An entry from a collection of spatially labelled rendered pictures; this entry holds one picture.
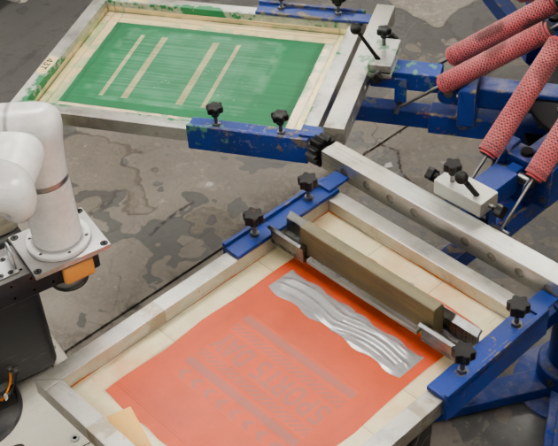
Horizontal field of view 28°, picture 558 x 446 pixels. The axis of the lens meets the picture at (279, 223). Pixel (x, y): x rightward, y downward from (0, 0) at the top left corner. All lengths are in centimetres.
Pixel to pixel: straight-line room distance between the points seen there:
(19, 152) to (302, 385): 68
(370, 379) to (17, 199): 77
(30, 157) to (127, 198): 222
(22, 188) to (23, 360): 137
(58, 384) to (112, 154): 228
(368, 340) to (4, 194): 80
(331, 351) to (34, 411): 113
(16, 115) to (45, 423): 122
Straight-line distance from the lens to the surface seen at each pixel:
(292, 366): 213
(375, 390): 209
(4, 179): 172
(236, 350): 217
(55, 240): 213
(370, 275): 216
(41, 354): 306
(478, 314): 223
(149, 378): 215
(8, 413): 309
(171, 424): 207
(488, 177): 242
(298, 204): 240
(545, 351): 334
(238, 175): 412
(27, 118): 199
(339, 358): 214
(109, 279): 378
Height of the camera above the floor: 254
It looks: 41 degrees down
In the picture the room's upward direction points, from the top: 4 degrees counter-clockwise
